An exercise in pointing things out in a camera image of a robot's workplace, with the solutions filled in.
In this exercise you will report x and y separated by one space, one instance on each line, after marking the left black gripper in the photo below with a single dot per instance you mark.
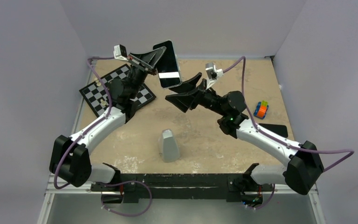
147 62

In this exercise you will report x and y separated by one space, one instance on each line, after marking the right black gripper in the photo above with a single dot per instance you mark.
183 101

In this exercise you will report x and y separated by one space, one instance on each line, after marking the black smartphone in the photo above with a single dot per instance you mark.
168 67

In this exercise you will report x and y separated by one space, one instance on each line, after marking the blue smartphone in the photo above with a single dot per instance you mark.
277 129

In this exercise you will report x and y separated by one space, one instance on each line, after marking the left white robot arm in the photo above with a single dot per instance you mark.
70 160

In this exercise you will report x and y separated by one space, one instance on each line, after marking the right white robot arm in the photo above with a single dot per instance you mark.
301 165

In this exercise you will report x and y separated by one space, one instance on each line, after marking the grey tapered block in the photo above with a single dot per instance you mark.
168 147

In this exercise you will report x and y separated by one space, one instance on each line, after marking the white chess pawn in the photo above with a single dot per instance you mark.
103 102
98 83

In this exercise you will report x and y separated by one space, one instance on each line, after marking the colourful toy car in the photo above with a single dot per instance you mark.
261 109

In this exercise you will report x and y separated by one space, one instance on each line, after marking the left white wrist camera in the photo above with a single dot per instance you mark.
119 52

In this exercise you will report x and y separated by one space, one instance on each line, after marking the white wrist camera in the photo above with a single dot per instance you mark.
213 74
119 52

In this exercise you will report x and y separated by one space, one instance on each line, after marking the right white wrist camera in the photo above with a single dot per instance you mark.
213 74

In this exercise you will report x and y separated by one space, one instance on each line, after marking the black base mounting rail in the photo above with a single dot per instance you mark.
234 187

